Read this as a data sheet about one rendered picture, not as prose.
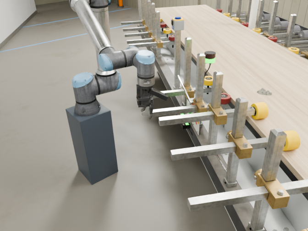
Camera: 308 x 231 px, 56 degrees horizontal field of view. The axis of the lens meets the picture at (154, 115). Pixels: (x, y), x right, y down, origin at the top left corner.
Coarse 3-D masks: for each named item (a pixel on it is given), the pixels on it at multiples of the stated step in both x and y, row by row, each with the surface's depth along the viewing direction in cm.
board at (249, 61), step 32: (192, 32) 278; (224, 32) 275; (224, 64) 204; (256, 64) 202; (288, 64) 200; (256, 96) 161; (288, 96) 160; (256, 128) 136; (288, 128) 133; (288, 160) 114
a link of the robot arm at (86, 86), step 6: (84, 72) 206; (72, 78) 201; (78, 78) 199; (84, 78) 198; (90, 78) 198; (96, 78) 203; (72, 84) 201; (78, 84) 196; (84, 84) 197; (90, 84) 200; (96, 84) 202; (78, 90) 199; (84, 90) 199; (90, 90) 201; (96, 90) 203; (78, 96) 202; (84, 96) 201; (90, 96) 203; (84, 102) 203
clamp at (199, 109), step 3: (195, 102) 163; (198, 102) 163; (201, 102) 163; (198, 105) 160; (204, 105) 160; (198, 108) 158; (201, 108) 157; (204, 108) 158; (198, 111) 159; (201, 111) 158; (204, 111) 159; (207, 111) 159
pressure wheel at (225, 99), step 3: (222, 93) 164; (225, 93) 163; (222, 96) 161; (225, 96) 161; (228, 96) 160; (222, 99) 158; (225, 99) 158; (228, 99) 159; (222, 102) 159; (225, 102) 159; (228, 102) 160
